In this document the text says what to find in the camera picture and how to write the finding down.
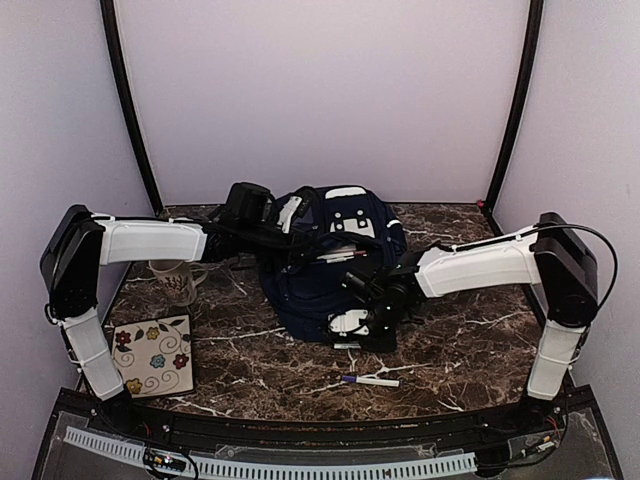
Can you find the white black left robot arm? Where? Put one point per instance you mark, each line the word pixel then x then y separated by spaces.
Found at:
pixel 86 244

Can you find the black capped white marker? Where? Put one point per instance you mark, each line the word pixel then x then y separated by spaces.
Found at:
pixel 346 346

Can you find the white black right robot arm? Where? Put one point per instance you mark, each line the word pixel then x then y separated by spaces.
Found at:
pixel 549 253

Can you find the red capped white marker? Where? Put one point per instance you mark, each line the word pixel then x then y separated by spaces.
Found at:
pixel 342 256

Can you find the cream floral mug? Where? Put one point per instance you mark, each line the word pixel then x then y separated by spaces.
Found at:
pixel 179 279

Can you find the navy blue backpack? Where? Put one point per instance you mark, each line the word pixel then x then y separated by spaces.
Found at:
pixel 304 292

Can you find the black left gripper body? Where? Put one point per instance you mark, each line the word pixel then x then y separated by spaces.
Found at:
pixel 257 235

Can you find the white slotted cable duct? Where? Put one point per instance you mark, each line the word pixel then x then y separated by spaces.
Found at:
pixel 255 463

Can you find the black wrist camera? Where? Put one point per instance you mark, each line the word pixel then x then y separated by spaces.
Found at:
pixel 247 203
pixel 365 286

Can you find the purple capped white marker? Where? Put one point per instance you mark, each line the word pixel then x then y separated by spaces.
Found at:
pixel 391 383

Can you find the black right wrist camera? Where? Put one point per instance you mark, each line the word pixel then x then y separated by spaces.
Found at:
pixel 365 286

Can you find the black front rail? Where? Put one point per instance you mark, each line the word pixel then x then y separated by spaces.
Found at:
pixel 481 428

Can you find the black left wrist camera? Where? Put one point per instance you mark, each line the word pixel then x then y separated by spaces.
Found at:
pixel 247 203

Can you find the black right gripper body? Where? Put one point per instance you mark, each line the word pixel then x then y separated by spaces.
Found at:
pixel 387 316

